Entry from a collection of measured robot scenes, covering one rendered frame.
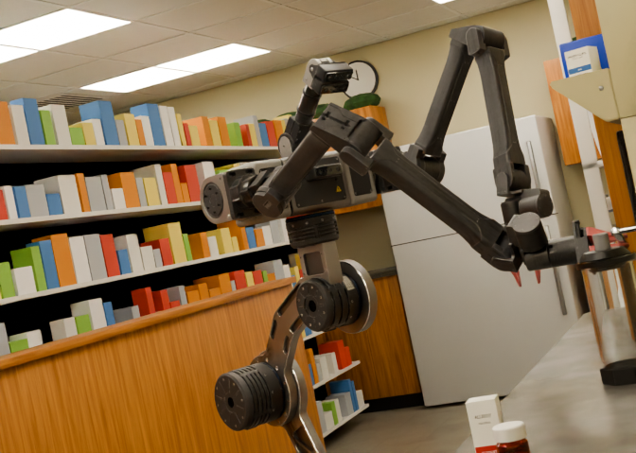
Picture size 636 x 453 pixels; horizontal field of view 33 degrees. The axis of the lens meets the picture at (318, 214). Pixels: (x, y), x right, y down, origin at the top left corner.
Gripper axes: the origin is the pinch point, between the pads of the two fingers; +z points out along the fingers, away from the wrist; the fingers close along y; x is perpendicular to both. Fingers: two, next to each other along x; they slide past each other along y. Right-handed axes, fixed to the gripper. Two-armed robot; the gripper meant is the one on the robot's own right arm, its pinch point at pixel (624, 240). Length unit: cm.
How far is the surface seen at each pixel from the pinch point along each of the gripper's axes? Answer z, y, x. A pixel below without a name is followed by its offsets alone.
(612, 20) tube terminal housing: 6.9, 33.6, -27.1
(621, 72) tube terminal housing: 6.6, 24.6, -22.9
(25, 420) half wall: -189, -2, 56
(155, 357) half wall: -188, 36, 127
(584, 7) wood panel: -1, 58, 3
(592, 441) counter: -4, -48, -48
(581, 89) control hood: -1.2, 23.3, -22.2
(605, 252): -1.3, -10.2, -21.7
